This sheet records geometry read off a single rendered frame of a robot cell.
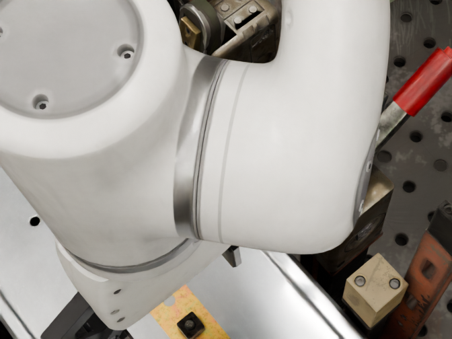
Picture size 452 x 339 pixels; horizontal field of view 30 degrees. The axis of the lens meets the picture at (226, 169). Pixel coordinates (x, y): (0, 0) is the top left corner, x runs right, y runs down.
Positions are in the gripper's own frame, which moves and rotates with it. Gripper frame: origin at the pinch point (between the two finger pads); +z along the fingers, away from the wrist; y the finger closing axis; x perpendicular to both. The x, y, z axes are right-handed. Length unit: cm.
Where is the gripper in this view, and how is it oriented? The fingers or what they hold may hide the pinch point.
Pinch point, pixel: (172, 287)
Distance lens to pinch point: 59.1
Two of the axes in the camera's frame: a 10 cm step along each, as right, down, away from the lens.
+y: -7.7, 6.0, -2.0
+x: 6.3, 6.9, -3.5
